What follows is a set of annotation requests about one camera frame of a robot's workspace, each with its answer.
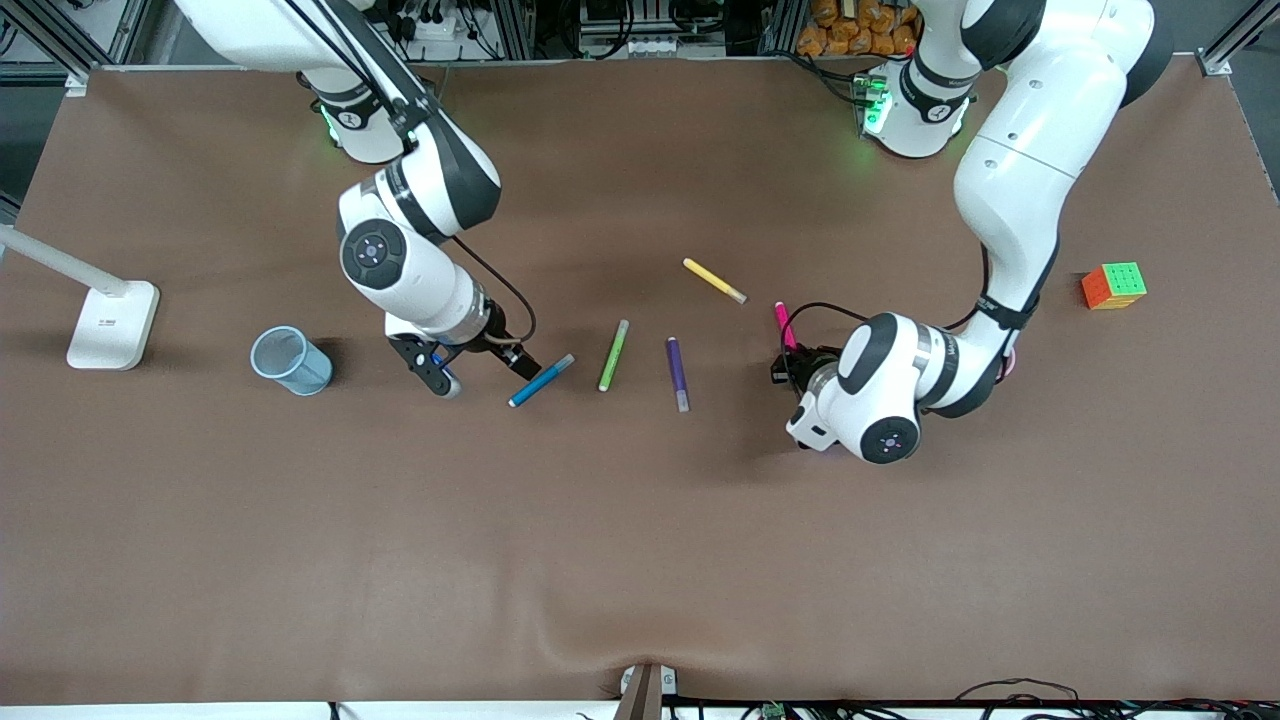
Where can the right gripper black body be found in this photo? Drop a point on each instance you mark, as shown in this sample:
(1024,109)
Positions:
(499,343)

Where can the yellow marker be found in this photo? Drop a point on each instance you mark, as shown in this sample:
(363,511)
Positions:
(712,279)

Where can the pink marker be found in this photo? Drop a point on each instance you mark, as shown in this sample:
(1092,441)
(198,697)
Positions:
(784,322)

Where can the purple marker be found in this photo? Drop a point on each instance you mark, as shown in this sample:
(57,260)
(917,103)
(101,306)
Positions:
(677,370)

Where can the blue marker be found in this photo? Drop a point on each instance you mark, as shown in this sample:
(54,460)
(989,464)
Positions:
(550,375)

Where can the aluminium frame post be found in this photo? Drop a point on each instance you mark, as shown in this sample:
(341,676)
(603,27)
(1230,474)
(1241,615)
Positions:
(60,40)
(1225,50)

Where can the translucent blue cup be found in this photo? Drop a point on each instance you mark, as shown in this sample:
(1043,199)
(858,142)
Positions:
(310,375)

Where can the grey power strip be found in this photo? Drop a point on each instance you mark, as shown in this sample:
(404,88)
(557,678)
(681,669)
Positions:
(635,45)

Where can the metal table edge bracket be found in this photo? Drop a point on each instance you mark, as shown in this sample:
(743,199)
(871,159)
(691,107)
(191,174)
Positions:
(645,690)

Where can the orange lumpy bag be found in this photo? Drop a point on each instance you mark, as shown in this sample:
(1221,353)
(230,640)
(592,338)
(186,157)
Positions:
(850,30)

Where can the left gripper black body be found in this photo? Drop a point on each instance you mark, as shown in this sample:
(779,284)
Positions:
(803,367)

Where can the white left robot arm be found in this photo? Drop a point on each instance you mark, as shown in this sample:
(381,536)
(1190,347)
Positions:
(1020,180)

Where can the colourful puzzle cube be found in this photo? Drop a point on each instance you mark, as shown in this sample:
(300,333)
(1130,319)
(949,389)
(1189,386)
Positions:
(1115,287)

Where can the green marker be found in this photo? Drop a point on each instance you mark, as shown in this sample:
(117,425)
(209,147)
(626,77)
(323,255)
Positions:
(613,356)

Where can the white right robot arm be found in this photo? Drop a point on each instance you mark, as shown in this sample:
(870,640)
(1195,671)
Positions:
(420,270)

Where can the white power strip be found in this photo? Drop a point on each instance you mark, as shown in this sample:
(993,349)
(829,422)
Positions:
(430,27)

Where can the white desk lamp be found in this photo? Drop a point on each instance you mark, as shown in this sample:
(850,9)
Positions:
(112,325)

